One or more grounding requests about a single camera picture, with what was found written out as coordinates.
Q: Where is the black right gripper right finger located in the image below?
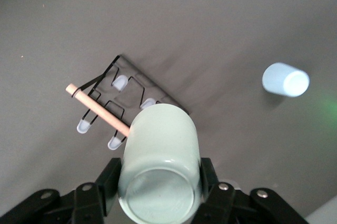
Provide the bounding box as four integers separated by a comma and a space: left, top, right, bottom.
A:
192, 157, 309, 224

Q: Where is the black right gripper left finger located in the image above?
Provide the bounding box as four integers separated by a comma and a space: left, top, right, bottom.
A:
0, 157, 124, 224

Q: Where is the pale green cup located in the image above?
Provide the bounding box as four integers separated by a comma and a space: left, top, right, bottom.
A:
116, 103, 204, 224

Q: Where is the black wire cup holder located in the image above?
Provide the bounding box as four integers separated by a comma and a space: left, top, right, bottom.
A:
65, 55, 192, 151

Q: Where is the light blue cup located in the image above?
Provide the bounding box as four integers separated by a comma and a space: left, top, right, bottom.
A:
261, 62, 311, 99

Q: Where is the dark grey table mat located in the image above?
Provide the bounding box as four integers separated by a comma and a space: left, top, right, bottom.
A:
0, 0, 337, 224

